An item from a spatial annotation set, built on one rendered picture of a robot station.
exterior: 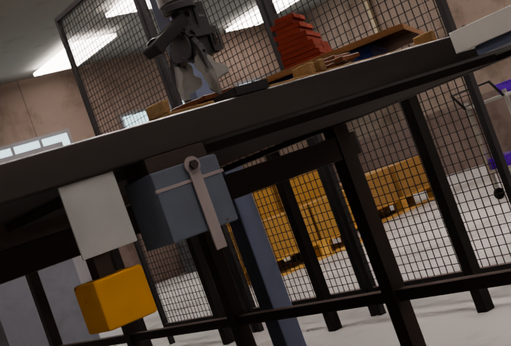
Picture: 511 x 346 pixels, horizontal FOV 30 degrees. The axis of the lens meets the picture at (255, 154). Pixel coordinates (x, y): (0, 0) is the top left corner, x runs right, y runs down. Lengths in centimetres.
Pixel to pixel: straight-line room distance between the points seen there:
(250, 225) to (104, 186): 252
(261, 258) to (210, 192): 245
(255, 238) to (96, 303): 258
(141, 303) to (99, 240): 12
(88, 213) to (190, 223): 17
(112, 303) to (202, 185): 25
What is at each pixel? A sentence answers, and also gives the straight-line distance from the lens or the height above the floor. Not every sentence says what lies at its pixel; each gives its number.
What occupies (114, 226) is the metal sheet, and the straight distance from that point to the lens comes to 154.
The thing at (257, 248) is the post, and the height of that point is 51.
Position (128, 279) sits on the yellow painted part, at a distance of 151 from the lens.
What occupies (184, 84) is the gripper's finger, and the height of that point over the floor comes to 100.
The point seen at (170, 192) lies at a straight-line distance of 157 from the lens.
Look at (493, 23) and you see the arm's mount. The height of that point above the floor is 90.
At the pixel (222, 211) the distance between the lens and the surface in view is 161.
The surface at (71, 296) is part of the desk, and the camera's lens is 751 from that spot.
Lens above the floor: 75
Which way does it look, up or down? 2 degrees up
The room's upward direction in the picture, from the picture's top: 20 degrees counter-clockwise
